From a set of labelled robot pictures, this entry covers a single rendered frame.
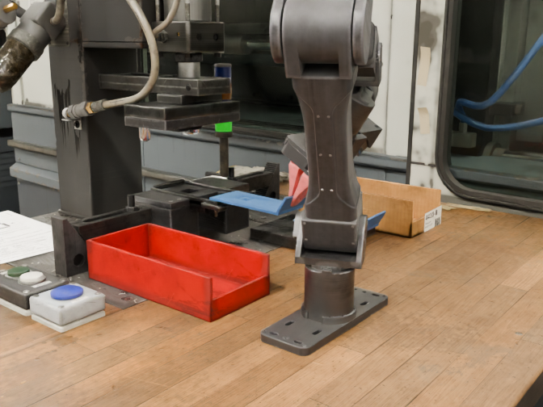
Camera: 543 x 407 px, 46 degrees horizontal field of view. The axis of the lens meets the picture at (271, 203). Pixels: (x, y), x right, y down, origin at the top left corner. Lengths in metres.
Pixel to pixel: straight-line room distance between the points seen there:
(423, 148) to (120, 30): 0.73
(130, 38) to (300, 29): 0.56
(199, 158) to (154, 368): 1.38
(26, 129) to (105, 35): 1.78
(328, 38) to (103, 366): 0.42
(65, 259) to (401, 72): 0.93
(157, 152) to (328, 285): 1.49
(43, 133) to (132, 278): 1.95
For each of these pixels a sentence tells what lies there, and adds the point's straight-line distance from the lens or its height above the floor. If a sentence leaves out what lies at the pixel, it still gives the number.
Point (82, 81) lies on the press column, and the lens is 1.26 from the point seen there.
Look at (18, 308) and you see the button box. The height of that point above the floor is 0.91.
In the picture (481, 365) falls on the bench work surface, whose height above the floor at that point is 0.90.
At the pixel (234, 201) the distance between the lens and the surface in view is 1.03.
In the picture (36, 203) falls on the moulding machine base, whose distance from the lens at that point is 2.97.
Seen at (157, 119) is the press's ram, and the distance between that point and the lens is 1.05.
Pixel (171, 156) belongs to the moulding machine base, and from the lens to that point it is 2.15.
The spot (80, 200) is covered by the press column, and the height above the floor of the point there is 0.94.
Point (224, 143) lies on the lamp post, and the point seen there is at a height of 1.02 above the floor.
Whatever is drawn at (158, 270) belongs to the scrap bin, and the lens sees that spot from 0.87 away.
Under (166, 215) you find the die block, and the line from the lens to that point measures 1.07.
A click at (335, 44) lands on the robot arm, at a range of 0.63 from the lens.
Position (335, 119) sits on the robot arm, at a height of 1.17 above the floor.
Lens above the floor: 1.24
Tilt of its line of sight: 14 degrees down
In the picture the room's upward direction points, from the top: straight up
